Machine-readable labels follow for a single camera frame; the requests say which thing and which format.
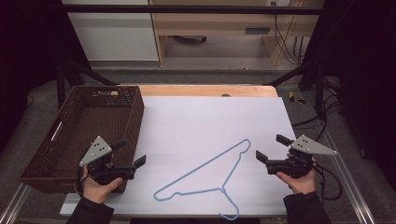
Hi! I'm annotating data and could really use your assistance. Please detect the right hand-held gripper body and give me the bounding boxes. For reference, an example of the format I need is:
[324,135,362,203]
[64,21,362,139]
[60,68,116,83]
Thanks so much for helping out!
[265,133,338,179]

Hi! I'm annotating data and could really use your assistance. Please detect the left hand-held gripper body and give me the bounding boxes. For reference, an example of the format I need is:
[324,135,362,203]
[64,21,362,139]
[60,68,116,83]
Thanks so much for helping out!
[78,135,136,185]

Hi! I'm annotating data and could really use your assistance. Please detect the brown woven plastic basket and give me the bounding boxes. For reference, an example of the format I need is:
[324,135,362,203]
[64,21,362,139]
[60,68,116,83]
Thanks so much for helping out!
[18,85,146,195]

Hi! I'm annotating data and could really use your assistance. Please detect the blue wire clothes hanger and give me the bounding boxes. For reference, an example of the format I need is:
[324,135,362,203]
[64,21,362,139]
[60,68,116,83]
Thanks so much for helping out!
[152,138,252,221]

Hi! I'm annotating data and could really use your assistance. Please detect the person's right hand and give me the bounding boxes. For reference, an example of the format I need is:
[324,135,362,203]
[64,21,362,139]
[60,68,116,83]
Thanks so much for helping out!
[276,155,318,196]

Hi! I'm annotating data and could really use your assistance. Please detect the person's left hand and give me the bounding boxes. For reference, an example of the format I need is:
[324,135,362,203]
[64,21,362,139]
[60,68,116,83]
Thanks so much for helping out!
[80,166,124,205]

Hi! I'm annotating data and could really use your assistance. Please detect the yellow and black tool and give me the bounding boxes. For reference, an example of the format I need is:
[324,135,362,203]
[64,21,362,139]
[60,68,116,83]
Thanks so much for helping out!
[288,91,306,105]

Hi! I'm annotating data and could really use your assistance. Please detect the white table sheet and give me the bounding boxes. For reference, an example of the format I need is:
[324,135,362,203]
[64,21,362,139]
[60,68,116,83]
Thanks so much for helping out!
[59,95,297,217]

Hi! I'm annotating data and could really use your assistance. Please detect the wooden table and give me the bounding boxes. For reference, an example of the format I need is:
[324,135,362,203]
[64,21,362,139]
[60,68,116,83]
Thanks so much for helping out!
[119,84,279,98]

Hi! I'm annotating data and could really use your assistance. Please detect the white cabinet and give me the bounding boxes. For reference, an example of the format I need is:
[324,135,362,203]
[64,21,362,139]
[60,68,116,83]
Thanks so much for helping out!
[61,0,160,63]

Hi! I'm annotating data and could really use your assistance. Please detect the light wooden desk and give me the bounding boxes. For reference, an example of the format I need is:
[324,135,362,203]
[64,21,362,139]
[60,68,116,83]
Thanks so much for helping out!
[148,0,327,67]

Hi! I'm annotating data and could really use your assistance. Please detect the black floor cables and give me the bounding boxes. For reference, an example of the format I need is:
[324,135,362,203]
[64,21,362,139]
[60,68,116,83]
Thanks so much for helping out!
[291,76,344,143]

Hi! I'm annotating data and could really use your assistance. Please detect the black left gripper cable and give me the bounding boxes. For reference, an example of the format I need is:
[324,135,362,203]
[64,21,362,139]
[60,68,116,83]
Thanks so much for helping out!
[74,148,92,196]

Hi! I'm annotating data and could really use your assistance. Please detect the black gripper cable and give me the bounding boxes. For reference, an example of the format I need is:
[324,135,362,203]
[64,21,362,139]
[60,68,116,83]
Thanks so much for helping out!
[311,161,344,202]
[74,148,92,196]

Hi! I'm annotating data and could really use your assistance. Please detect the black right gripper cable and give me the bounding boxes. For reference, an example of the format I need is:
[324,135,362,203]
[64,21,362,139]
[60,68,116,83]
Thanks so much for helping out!
[311,161,344,202]

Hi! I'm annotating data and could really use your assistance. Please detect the aluminium rail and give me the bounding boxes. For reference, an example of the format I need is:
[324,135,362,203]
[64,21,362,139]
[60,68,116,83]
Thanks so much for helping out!
[302,91,376,224]
[0,182,33,224]

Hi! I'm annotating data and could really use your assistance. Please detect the black slanted frame strut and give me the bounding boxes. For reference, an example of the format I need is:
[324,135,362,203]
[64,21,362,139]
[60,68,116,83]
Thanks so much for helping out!
[266,58,327,119]
[56,58,120,110]

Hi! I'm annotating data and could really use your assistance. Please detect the black hanging cables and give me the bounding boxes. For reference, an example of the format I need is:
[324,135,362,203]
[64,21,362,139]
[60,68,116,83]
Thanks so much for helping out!
[272,2,306,66]

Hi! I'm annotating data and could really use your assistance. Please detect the yellow hanging cable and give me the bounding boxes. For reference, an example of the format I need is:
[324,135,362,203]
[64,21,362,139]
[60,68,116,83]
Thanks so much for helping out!
[276,0,304,67]

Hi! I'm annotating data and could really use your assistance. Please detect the white wall socket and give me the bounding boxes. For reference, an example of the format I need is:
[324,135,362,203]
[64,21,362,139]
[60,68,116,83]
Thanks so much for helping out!
[265,0,291,7]

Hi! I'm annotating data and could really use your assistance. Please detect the black horizontal frame bar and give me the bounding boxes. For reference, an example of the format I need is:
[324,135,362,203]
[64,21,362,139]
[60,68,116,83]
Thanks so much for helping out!
[40,4,325,16]

